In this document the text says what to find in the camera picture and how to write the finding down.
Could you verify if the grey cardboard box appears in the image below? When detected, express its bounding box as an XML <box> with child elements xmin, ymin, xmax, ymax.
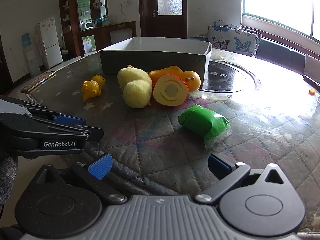
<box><xmin>99</xmin><ymin>37</ymin><xmax>212</xmax><ymax>80</ymax></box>

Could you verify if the white refrigerator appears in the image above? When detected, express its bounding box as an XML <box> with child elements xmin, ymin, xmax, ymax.
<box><xmin>36</xmin><ymin>17</ymin><xmax>63</xmax><ymax>69</ymax></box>

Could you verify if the red toy half fruit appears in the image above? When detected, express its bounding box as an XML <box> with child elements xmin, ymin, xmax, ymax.
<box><xmin>153</xmin><ymin>74</ymin><xmax>189</xmax><ymax>106</ymax></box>

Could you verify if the gloved left hand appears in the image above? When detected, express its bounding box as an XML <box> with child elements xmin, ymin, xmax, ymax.
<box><xmin>0</xmin><ymin>157</ymin><xmax>18</xmax><ymax>206</ymax></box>

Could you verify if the dark wooden door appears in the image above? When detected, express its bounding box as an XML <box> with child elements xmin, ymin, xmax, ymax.
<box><xmin>139</xmin><ymin>0</ymin><xmax>187</xmax><ymax>38</ymax></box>

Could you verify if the yellow plush chick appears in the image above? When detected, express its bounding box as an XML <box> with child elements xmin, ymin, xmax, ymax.
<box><xmin>117</xmin><ymin>64</ymin><xmax>152</xmax><ymax>108</ymax></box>

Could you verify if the green packet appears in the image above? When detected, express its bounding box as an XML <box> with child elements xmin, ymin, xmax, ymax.
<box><xmin>178</xmin><ymin>105</ymin><xmax>232</xmax><ymax>150</ymax></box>

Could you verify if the window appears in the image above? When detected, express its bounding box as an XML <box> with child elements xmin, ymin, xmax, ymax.
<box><xmin>243</xmin><ymin>0</ymin><xmax>319</xmax><ymax>42</ymax></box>

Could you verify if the small orange toy block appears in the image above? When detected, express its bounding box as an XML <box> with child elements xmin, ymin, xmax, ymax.
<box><xmin>309</xmin><ymin>89</ymin><xmax>316</xmax><ymax>95</ymax></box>

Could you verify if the dark teal sofa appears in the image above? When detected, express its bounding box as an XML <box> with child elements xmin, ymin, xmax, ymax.
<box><xmin>256</xmin><ymin>38</ymin><xmax>319</xmax><ymax>83</ymax></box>

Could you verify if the small yellow rubber duck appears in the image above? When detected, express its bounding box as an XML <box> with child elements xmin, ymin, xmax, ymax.
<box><xmin>81</xmin><ymin>75</ymin><xmax>105</xmax><ymax>102</ymax></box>

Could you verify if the butterfly print cushion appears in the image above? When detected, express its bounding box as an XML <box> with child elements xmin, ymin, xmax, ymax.
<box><xmin>207</xmin><ymin>20</ymin><xmax>262</xmax><ymax>56</ymax></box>

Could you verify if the dark wooden cabinet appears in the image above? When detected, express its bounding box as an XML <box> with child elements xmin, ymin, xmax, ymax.
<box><xmin>59</xmin><ymin>0</ymin><xmax>137</xmax><ymax>59</ymax></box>

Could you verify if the orange rubber duck toy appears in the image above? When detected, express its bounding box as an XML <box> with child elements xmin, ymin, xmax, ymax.
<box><xmin>149</xmin><ymin>66</ymin><xmax>201</xmax><ymax>92</ymax></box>

